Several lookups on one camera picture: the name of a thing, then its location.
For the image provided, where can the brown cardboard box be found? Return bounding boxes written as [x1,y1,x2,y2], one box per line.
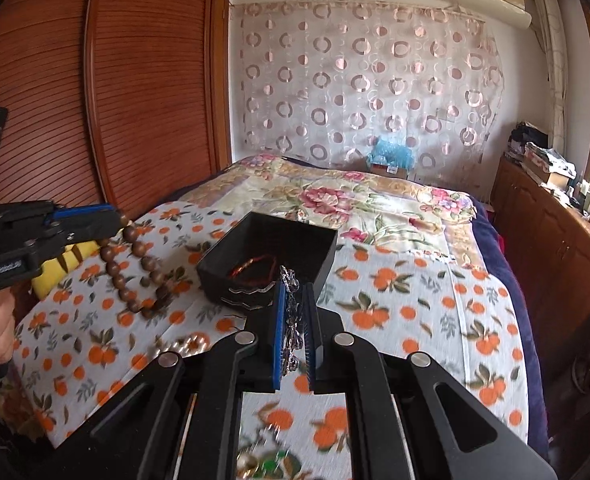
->
[364,159,411,180]

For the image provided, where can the white checked window curtain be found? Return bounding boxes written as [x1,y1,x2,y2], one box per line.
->
[531,0,572,153]

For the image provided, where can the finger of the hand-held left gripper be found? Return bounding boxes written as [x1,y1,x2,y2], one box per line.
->
[50,210,130,242]
[45,203,118,225]

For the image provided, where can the blue plastic bag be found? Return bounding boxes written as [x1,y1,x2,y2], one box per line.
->
[366,134,417,170]

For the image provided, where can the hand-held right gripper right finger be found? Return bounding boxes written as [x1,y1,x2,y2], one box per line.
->
[305,282,550,480]

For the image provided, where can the gold bead bracelet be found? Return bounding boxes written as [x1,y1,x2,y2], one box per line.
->
[167,334,212,359]

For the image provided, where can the wooden side cabinet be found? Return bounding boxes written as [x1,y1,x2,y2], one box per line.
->
[489,154,590,366]

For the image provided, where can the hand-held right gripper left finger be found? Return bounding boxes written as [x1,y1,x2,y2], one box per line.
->
[58,282,289,480]

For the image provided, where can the dark blue bed sheet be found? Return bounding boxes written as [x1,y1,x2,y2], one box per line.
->
[467,194,552,458]

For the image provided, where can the sheer circle pattern curtain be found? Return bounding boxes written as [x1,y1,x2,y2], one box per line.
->
[229,2,506,187]

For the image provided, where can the yellow striped cushion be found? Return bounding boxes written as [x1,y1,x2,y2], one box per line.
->
[29,240,102,300]

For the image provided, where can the green and gold jewelry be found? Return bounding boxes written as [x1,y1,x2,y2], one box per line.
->
[237,422,321,480]

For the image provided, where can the brown wooden bead bracelet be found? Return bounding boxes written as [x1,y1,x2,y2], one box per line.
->
[99,212,177,319]

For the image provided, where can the orange fruit print cloth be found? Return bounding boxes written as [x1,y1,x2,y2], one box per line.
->
[11,199,532,480]

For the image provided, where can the wooden slatted wardrobe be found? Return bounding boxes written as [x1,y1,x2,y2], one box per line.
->
[0,0,235,223]

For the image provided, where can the red string bracelet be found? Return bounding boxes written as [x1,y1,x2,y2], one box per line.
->
[224,256,280,290]

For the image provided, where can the floral bed blanket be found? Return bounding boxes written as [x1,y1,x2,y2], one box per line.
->
[175,153,482,263]

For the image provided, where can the black jewelry box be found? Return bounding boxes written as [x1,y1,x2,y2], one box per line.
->
[196,211,339,312]

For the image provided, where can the silver chain necklace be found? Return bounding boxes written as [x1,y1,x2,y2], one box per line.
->
[278,264,307,377]

